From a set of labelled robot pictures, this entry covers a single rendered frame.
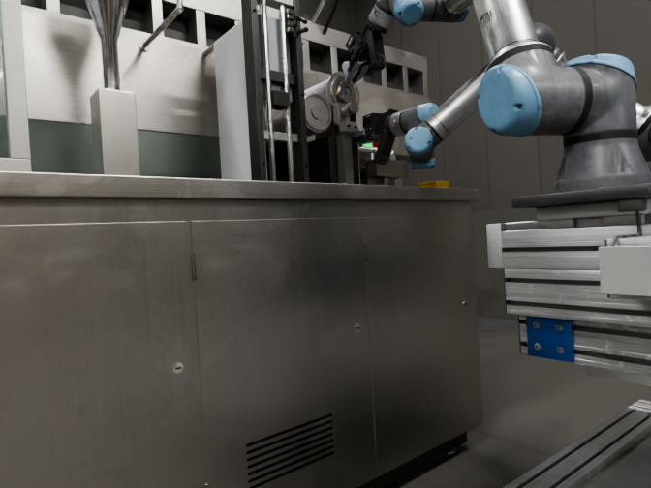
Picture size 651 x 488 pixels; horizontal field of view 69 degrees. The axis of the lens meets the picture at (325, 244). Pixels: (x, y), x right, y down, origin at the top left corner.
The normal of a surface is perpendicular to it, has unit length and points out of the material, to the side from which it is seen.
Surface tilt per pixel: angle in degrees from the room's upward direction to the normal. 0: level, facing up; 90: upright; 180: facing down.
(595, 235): 90
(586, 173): 72
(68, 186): 90
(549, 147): 90
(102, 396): 90
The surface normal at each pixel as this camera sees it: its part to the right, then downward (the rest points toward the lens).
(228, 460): 0.63, -0.03
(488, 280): -0.79, 0.05
